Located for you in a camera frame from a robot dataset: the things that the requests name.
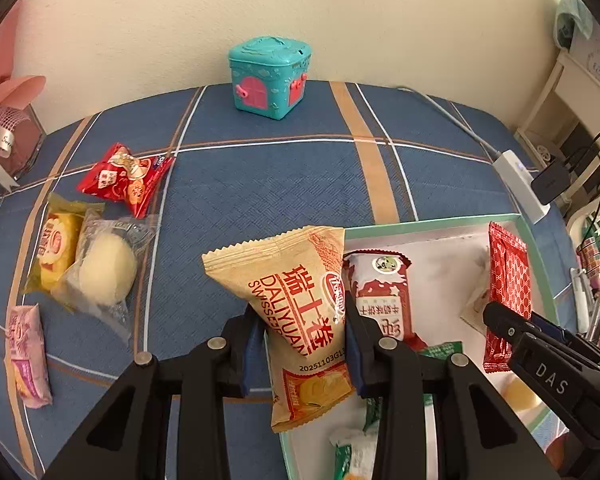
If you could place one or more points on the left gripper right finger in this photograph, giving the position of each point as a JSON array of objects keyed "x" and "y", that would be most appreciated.
[{"x": 478, "y": 436}]

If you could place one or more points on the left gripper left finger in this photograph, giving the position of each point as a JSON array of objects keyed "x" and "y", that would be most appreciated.
[{"x": 125, "y": 435}]

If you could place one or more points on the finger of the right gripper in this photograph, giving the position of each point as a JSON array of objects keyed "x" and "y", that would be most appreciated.
[
  {"x": 513, "y": 328},
  {"x": 555, "y": 324}
]

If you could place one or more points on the cream white snack packet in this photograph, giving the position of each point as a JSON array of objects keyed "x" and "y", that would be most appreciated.
[{"x": 472, "y": 313}]

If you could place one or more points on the red patterned packet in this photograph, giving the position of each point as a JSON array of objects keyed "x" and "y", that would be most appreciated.
[{"x": 510, "y": 285}]

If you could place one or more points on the white jelly pudding cup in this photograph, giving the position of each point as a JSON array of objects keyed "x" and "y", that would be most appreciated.
[{"x": 519, "y": 396}]

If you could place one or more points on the dark green snack packet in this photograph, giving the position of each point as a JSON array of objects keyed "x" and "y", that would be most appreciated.
[{"x": 439, "y": 351}]

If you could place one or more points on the dark red snack packet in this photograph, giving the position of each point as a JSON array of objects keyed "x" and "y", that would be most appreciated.
[{"x": 378, "y": 282}]

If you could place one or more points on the white bun clear bag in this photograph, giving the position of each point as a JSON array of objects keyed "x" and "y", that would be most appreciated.
[{"x": 105, "y": 269}]

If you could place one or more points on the pink swiss roll packet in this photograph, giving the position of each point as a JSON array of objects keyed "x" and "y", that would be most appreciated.
[{"x": 26, "y": 351}]

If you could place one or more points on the orange swiss roll packet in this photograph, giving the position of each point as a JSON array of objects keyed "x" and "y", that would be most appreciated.
[{"x": 293, "y": 282}]

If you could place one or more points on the yellow cake roll packet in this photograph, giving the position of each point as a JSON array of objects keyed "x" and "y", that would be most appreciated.
[{"x": 56, "y": 248}]

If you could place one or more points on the red cartoon snack bag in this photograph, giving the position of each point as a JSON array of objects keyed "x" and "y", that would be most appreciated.
[{"x": 121, "y": 177}]

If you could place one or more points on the green white biscuit packet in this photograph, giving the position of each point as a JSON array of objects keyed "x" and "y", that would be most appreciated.
[{"x": 355, "y": 452}]

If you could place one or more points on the black power adapter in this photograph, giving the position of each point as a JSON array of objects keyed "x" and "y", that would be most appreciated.
[{"x": 551, "y": 182}]

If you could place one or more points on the white power strip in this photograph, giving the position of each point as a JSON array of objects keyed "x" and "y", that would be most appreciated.
[{"x": 518, "y": 179}]

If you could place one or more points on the white wooden shelf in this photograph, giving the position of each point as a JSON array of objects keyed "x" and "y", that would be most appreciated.
[{"x": 569, "y": 99}]

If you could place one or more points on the blue plaid tablecloth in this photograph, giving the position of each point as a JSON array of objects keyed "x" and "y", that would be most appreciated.
[{"x": 237, "y": 176}]

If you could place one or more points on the pink flower bouquet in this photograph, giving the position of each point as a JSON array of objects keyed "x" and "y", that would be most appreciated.
[{"x": 20, "y": 137}]

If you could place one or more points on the teal toy house box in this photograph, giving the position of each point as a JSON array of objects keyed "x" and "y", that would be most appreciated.
[{"x": 269, "y": 75}]

